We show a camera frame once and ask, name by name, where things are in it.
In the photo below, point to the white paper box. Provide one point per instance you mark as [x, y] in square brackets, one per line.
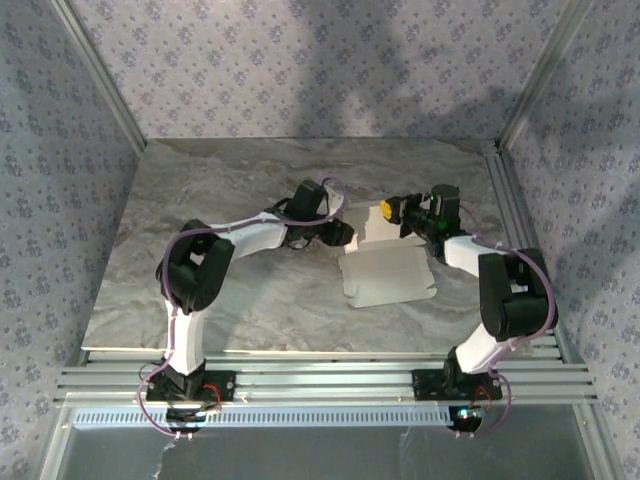
[385, 280]

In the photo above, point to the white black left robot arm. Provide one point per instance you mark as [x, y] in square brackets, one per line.
[187, 340]

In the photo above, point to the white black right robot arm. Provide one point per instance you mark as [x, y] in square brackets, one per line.
[475, 350]

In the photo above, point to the aluminium side rail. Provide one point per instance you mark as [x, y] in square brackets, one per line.
[501, 175]

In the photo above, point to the aluminium corner post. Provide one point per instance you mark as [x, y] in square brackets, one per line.
[543, 75]
[102, 75]

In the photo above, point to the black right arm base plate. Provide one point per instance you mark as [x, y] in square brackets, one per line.
[425, 387]

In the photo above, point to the aluminium mounting rail bed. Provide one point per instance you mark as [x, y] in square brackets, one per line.
[325, 380]

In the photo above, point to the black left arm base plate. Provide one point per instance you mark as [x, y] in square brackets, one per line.
[225, 387]

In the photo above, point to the aluminium frame rail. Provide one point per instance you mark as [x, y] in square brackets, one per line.
[602, 450]
[52, 450]

